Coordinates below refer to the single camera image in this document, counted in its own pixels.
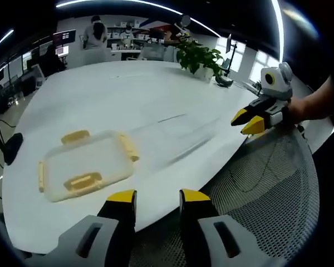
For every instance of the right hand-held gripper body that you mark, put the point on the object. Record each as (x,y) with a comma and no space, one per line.
(278,87)

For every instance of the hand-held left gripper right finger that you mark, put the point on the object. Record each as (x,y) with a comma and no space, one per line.
(203,239)

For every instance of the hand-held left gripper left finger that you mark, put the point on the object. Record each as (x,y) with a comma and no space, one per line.
(105,236)

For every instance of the grey mesh office chair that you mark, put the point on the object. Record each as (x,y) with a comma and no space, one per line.
(270,194)

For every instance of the green potted plant white pot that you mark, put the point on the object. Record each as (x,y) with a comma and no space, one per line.
(196,57)

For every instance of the clear plastic container yellow latches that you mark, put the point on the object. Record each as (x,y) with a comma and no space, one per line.
(86,161)

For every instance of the round desk lamp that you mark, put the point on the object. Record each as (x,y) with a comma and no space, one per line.
(185,20)

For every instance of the black chair back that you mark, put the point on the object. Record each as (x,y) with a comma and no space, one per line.
(13,147)

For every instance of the curved ceiling light strip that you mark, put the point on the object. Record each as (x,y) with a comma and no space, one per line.
(144,5)

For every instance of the dark computer monitor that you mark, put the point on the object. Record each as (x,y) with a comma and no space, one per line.
(64,36)

